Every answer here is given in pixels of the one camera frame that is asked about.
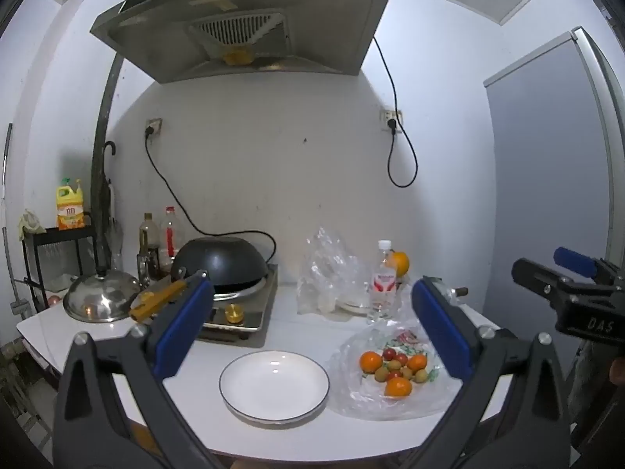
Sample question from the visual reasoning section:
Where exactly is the crumpled clear plastic bag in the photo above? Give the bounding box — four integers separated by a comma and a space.
296, 227, 370, 315

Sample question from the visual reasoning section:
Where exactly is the black cooker power cable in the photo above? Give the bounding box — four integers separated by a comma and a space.
143, 126, 279, 266

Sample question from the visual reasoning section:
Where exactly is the clear water bottle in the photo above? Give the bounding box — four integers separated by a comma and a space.
368, 239, 397, 323

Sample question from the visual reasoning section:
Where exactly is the dark vertical pipe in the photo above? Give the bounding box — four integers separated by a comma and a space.
90, 53, 124, 269

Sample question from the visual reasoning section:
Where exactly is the yellow green longan fruit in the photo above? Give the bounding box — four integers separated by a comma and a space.
374, 366, 390, 383

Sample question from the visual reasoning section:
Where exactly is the oil bottle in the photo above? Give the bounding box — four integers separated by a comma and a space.
137, 213, 161, 288

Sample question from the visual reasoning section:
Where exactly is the left wall socket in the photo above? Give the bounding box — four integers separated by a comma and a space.
144, 118, 162, 139

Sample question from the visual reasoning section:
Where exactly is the grey refrigerator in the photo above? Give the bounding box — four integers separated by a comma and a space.
483, 25, 625, 347

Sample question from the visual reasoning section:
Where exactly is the red label sauce bottle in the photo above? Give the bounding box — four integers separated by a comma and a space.
160, 206, 182, 271

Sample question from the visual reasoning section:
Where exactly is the yellow green longan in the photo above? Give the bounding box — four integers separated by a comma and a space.
400, 367, 413, 379
413, 369, 429, 383
388, 360, 402, 371

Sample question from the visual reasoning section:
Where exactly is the white dish under bag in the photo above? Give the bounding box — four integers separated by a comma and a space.
336, 295, 370, 315

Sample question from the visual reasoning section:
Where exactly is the steel induction cooker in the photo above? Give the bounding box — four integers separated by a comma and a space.
198, 265, 278, 348

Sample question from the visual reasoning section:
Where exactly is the white round plate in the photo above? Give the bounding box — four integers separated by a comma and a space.
218, 351, 330, 427

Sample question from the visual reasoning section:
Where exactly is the orange mandarin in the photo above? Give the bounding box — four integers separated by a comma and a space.
384, 377, 412, 398
407, 353, 428, 373
359, 351, 384, 374

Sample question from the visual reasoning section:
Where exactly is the black metal shelf rack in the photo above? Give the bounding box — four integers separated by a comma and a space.
21, 213, 98, 313

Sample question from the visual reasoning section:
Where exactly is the yellow detergent bottle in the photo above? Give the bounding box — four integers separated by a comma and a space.
56, 178, 85, 231

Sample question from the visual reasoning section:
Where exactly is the black wok with wooden handle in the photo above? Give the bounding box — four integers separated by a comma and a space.
129, 236, 270, 322

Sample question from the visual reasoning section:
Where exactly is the orange mandarin front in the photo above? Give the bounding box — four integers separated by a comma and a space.
384, 377, 412, 398

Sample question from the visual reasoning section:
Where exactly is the steel range hood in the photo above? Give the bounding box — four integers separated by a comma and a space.
91, 0, 389, 84

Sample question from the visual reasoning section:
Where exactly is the right wall socket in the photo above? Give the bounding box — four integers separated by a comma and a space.
379, 107, 403, 133

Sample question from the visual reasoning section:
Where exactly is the wall socket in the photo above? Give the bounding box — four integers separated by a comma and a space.
144, 118, 162, 139
379, 107, 403, 133

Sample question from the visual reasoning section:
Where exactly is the printed clear plastic bag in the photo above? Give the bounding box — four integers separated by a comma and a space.
326, 299, 461, 421

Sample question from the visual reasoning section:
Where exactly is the black hood power cable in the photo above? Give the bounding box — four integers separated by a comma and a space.
371, 34, 420, 190

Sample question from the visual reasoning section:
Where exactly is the large orange at back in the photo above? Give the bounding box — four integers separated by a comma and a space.
390, 251, 410, 277

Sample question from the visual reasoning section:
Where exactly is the steel pot lid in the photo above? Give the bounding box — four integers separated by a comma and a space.
62, 268, 141, 323

